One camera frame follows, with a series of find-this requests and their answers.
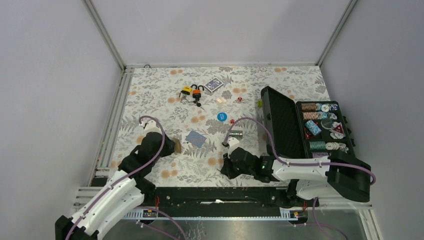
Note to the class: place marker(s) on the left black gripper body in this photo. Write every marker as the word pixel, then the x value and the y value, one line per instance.
pixel 168 149

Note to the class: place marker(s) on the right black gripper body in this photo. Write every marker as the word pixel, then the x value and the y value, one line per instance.
pixel 233 170

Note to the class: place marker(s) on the brass padlock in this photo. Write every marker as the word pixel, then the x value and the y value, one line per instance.
pixel 177 146

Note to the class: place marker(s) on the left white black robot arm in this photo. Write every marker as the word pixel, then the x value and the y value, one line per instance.
pixel 125 190

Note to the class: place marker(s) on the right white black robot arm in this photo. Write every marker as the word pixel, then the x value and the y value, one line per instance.
pixel 337 174

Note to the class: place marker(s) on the orange padlock with key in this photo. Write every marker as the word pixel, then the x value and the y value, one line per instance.
pixel 196 93

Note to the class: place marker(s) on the patterned poker chip roll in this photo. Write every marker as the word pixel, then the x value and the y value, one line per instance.
pixel 238 134

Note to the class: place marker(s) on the blue playing card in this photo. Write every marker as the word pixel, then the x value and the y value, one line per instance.
pixel 195 139

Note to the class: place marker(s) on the blue round poker chip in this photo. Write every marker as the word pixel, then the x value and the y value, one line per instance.
pixel 222 116

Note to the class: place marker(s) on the floral tablecloth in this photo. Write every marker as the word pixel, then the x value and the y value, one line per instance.
pixel 155 92

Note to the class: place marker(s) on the yellow padlock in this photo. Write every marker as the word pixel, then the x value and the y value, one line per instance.
pixel 186 91

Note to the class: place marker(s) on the translucent small cube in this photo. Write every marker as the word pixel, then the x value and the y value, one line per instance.
pixel 221 101

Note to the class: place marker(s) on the black poker chip case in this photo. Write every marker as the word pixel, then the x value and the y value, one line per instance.
pixel 304 129

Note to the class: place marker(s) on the blue playing card deck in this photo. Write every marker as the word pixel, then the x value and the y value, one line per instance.
pixel 213 85

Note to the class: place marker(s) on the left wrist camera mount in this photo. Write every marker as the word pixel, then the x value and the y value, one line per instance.
pixel 150 126

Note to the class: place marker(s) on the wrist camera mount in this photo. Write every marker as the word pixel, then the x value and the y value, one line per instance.
pixel 232 144
pixel 150 126

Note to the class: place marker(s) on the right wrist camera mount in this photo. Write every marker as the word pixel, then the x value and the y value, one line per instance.
pixel 232 144

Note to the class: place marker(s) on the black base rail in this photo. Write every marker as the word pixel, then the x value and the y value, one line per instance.
pixel 213 202

